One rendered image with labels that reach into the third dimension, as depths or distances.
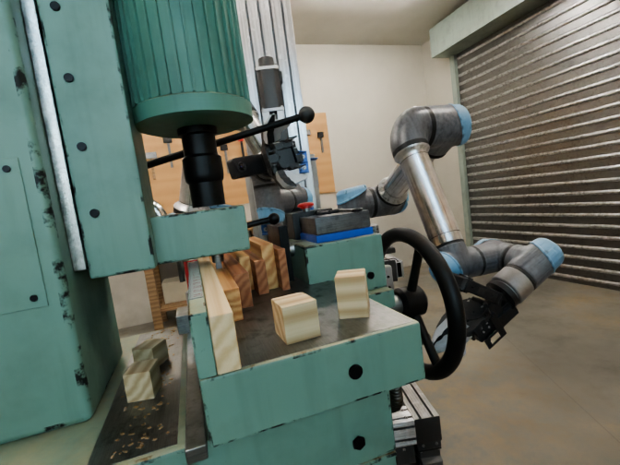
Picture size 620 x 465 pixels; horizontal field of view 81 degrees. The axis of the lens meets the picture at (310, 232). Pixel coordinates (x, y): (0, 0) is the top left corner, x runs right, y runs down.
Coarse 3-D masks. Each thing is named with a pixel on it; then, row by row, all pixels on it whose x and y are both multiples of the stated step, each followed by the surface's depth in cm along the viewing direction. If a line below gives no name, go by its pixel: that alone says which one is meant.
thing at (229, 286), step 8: (216, 272) 55; (224, 272) 54; (224, 280) 48; (232, 280) 47; (224, 288) 44; (232, 288) 43; (232, 296) 43; (232, 304) 43; (240, 304) 43; (232, 312) 43; (240, 312) 43
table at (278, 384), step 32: (320, 288) 53; (384, 288) 60; (256, 320) 42; (320, 320) 40; (352, 320) 38; (384, 320) 37; (256, 352) 33; (288, 352) 32; (320, 352) 33; (352, 352) 34; (384, 352) 35; (416, 352) 36; (224, 384) 30; (256, 384) 31; (288, 384) 32; (320, 384) 33; (352, 384) 34; (384, 384) 35; (224, 416) 30; (256, 416) 31; (288, 416) 32
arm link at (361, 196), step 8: (344, 192) 132; (352, 192) 131; (360, 192) 132; (368, 192) 134; (344, 200) 132; (352, 200) 131; (360, 200) 132; (368, 200) 133; (376, 200) 134; (344, 208) 133; (352, 208) 132; (368, 208) 133; (376, 208) 134
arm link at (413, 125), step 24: (408, 120) 95; (408, 144) 93; (408, 168) 94; (432, 168) 92; (432, 192) 89; (432, 216) 88; (432, 240) 88; (456, 240) 85; (456, 264) 83; (480, 264) 85
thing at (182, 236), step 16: (224, 208) 55; (240, 208) 56; (160, 224) 52; (176, 224) 53; (192, 224) 54; (208, 224) 54; (224, 224) 55; (240, 224) 56; (160, 240) 52; (176, 240) 53; (192, 240) 54; (208, 240) 55; (224, 240) 55; (240, 240) 56; (160, 256) 53; (176, 256) 53; (192, 256) 54
